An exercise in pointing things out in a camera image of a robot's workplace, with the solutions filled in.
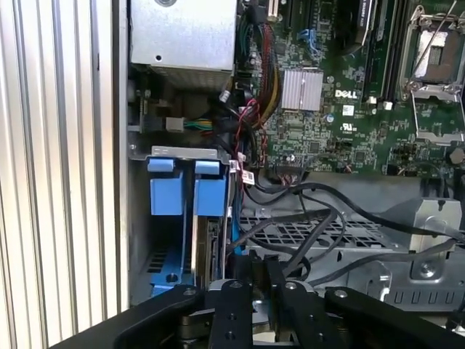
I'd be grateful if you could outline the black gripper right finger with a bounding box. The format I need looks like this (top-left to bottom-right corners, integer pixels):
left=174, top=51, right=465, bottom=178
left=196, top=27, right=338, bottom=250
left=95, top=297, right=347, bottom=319
left=263, top=254, right=465, bottom=349

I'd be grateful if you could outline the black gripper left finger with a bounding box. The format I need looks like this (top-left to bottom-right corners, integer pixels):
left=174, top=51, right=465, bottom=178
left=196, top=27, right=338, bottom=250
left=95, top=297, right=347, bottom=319
left=114, top=253, right=263, bottom=349

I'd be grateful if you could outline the black disk wire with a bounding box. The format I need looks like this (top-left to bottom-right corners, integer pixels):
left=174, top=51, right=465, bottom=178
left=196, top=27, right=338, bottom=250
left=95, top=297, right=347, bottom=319
left=250, top=207, right=345, bottom=289

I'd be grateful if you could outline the hard disk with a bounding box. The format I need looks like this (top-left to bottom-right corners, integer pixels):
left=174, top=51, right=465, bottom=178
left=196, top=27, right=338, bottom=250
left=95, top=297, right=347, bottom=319
left=146, top=156, right=233, bottom=296

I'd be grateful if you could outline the metal disk bay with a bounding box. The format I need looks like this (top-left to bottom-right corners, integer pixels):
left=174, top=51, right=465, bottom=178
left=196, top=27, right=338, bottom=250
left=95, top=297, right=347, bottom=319
left=127, top=144, right=234, bottom=305

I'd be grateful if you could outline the black expansion slot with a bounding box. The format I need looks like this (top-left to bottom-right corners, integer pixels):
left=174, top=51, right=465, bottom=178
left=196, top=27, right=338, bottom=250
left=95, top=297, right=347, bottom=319
left=283, top=0, right=296, bottom=31

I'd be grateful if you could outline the perforated metal drive cage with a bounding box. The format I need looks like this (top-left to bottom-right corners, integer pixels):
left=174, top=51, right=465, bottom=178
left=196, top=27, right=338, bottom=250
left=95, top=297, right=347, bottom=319
left=238, top=196, right=465, bottom=305

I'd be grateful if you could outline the green Dell motherboard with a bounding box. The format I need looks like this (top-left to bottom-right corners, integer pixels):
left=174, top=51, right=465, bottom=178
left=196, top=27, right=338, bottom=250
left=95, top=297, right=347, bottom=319
left=235, top=0, right=465, bottom=181

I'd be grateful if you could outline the grey metal PC case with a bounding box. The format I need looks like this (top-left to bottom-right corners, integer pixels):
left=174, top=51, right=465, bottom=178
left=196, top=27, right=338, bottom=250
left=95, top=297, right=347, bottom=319
left=110, top=0, right=465, bottom=328

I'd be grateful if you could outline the silver finned chipset heatsink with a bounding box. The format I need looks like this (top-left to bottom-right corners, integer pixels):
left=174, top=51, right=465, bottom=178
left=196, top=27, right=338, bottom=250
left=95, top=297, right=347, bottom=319
left=280, top=68, right=325, bottom=112

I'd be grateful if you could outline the silver power supply box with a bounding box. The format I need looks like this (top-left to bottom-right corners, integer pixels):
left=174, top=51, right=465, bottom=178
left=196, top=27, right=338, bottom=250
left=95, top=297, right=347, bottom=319
left=129, top=0, right=238, bottom=76

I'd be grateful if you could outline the CPU socket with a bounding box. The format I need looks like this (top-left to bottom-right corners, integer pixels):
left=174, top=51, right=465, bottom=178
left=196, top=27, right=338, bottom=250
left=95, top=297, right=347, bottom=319
left=402, top=5, right=465, bottom=85

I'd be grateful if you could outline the thin metal locking lever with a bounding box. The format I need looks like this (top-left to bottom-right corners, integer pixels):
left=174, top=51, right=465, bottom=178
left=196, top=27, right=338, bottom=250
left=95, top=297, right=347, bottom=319
left=416, top=3, right=459, bottom=73

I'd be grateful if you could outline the blue disk wire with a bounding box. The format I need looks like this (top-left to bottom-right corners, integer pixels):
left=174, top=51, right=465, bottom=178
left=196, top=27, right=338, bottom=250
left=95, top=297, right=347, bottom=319
left=231, top=191, right=243, bottom=257

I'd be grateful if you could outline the thick black cable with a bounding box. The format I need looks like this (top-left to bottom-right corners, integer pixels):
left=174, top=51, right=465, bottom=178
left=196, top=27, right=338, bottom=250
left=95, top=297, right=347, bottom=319
left=246, top=179, right=465, bottom=241

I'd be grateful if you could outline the thin black flat cable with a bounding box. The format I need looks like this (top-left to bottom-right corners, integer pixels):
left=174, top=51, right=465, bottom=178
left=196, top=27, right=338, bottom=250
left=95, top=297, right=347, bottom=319
left=307, top=238, right=465, bottom=289

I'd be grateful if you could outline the coloured power wire bundle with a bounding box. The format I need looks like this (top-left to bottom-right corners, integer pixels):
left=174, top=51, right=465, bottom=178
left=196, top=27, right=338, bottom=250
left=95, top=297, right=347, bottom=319
left=253, top=20, right=283, bottom=129

